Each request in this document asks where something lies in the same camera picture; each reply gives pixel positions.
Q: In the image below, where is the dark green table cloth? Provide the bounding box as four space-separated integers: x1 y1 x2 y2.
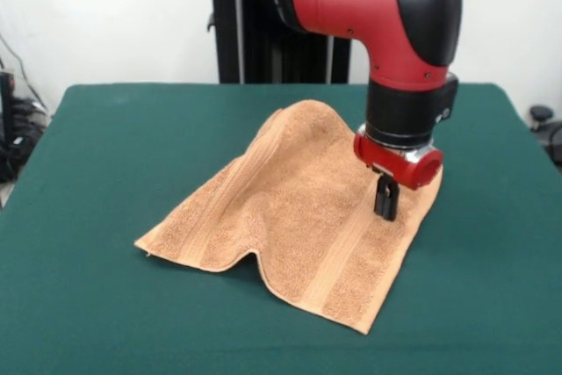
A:
0 82 562 375

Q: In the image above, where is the black equipment pile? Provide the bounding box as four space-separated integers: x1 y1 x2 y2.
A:
0 97 50 183

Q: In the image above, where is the black computer case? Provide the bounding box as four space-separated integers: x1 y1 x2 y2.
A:
0 70 18 148

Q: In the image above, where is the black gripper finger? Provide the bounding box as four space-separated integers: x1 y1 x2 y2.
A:
371 173 391 217
382 177 403 222

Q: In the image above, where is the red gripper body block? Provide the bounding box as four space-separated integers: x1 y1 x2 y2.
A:
353 124 444 191

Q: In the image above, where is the tan terry towel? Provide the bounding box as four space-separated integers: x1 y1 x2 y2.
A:
133 100 443 335

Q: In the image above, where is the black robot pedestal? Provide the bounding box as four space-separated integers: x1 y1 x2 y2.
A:
192 0 355 85

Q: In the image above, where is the grey pedestal leg with caster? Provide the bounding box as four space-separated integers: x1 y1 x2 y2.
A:
529 105 562 161

